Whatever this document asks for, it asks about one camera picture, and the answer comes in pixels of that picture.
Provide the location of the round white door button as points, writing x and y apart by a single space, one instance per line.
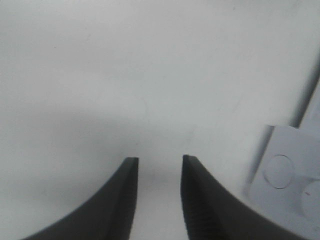
279 171

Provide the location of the white microwave knob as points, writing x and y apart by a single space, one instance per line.
310 201

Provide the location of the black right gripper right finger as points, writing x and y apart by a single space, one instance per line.
211 212

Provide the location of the white microwave oven body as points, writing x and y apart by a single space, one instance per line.
285 189

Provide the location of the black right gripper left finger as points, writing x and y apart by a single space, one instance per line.
107 215

